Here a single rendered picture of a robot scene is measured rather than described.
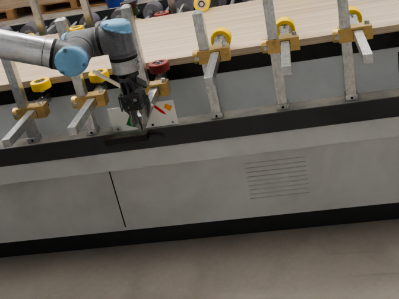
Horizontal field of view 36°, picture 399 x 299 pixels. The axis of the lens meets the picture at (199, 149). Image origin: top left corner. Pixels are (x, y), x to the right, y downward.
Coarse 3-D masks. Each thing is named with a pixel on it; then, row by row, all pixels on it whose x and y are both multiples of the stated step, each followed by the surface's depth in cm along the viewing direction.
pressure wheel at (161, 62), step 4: (156, 60) 244; (160, 60) 243; (164, 60) 242; (148, 64) 241; (152, 64) 240; (156, 64) 241; (160, 64) 238; (164, 64) 238; (168, 64) 240; (152, 68) 239; (156, 68) 238; (160, 68) 238; (164, 68) 239; (168, 68) 240; (152, 72) 240; (156, 72) 239; (160, 72) 239
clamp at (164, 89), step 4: (156, 80) 233; (160, 80) 232; (168, 80) 232; (148, 84) 231; (152, 84) 230; (156, 84) 229; (160, 84) 229; (164, 84) 229; (168, 84) 231; (144, 88) 230; (148, 88) 230; (160, 88) 230; (164, 88) 230; (168, 88) 230; (160, 92) 230; (164, 92) 230; (168, 92) 230; (160, 96) 231
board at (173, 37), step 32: (256, 0) 305; (288, 0) 292; (320, 0) 281; (352, 0) 270; (384, 0) 260; (160, 32) 285; (192, 32) 274; (256, 32) 254; (320, 32) 238; (384, 32) 230; (0, 64) 289; (96, 64) 258
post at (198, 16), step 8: (192, 16) 217; (200, 16) 216; (200, 24) 218; (200, 32) 219; (200, 40) 220; (200, 48) 222; (208, 48) 222; (208, 88) 228; (216, 88) 229; (208, 96) 230; (216, 96) 229; (216, 104) 231; (216, 112) 232
